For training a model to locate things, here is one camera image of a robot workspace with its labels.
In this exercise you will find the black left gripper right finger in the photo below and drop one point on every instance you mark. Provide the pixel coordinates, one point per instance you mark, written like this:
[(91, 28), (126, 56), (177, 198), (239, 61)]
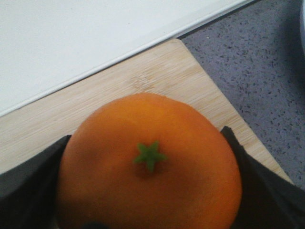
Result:
[(268, 201)]

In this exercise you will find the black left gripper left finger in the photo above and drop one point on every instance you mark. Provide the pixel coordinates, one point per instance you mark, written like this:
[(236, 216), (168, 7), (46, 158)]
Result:
[(27, 191)]

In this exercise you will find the orange mandarin fruit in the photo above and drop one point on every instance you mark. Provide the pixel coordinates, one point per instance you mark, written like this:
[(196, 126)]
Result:
[(148, 162)]

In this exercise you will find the light blue plate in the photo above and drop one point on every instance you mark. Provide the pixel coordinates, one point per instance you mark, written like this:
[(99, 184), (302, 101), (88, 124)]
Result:
[(302, 25)]

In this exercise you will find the white rectangular tray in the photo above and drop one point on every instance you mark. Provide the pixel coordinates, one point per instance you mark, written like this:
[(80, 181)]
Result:
[(46, 45)]

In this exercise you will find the wooden cutting board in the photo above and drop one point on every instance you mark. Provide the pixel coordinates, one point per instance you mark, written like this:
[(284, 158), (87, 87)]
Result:
[(168, 69)]

